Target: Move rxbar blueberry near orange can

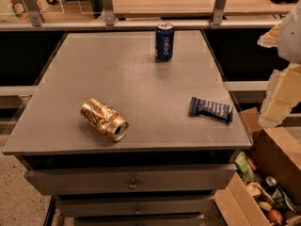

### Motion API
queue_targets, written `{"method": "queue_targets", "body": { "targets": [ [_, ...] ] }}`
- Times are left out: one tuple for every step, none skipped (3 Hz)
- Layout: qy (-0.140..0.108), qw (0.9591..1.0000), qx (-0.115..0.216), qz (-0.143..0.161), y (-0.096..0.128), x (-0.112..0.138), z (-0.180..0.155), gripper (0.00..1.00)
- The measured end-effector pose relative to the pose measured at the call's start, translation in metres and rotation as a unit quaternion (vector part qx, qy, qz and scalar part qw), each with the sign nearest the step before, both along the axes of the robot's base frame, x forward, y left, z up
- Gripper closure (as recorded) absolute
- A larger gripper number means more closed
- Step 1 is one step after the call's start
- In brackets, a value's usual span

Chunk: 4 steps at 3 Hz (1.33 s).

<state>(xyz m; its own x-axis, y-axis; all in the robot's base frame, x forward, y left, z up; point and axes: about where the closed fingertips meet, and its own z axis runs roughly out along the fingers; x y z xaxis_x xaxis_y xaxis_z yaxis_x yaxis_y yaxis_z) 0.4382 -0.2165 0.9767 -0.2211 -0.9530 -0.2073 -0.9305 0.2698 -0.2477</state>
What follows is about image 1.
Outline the blue pepsi can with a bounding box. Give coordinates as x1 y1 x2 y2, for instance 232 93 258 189
155 23 174 61

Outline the top grey drawer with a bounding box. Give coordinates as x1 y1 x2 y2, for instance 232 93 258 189
24 164 236 195

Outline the left metal railing bracket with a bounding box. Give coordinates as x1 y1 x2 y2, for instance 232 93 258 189
24 0 44 27

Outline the crushed orange gold can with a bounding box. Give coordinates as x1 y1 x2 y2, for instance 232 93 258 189
80 98 129 141

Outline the grey drawer cabinet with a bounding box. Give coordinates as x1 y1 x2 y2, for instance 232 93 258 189
4 30 250 226

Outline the dark blue rxbar wrapper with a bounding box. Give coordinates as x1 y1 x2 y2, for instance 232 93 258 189
189 97 233 123

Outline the red apple in box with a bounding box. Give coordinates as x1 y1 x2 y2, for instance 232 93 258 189
267 209 283 226

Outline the grey drawer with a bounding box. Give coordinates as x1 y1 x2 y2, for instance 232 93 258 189
55 195 214 218
24 164 236 195

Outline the right metal railing bracket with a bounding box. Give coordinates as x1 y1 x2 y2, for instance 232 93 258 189
211 0 227 25

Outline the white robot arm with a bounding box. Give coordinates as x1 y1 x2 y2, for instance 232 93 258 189
257 0 301 128

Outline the middle grey drawer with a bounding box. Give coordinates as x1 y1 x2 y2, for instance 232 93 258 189
55 195 214 218

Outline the green snack packet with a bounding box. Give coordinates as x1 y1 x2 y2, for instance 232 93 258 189
235 152 255 182

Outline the middle metal railing bracket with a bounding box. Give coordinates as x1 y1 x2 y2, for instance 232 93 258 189
103 0 116 26

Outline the wooden desk top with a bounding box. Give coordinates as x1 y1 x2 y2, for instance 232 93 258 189
113 0 293 17

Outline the metal railing bracket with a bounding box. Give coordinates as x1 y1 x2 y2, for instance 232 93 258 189
211 0 227 25
103 0 116 26
24 0 44 27

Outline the silver can in box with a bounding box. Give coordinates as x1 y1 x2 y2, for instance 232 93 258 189
265 176 277 187

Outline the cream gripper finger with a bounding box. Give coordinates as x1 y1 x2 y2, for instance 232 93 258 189
257 24 280 48
259 63 301 128

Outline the cardboard box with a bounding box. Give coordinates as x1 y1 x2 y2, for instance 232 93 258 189
215 108 301 226

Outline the orange printed bag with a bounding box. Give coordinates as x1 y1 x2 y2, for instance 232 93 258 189
0 0 44 23

